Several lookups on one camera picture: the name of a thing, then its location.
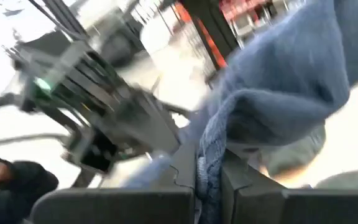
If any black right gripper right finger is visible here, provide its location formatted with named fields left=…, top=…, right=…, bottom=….
left=221, top=149, right=358, bottom=224

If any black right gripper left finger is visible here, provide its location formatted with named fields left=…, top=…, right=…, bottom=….
left=31, top=139, right=198, bottom=224

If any green washed cap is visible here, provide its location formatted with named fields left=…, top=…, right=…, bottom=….
left=314, top=169, right=358, bottom=191
left=259, top=124, right=326, bottom=179

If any blue denim cap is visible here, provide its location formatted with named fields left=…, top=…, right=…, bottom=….
left=122, top=0, right=358, bottom=224

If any person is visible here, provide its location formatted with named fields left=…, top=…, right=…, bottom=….
left=0, top=146, right=60, bottom=224

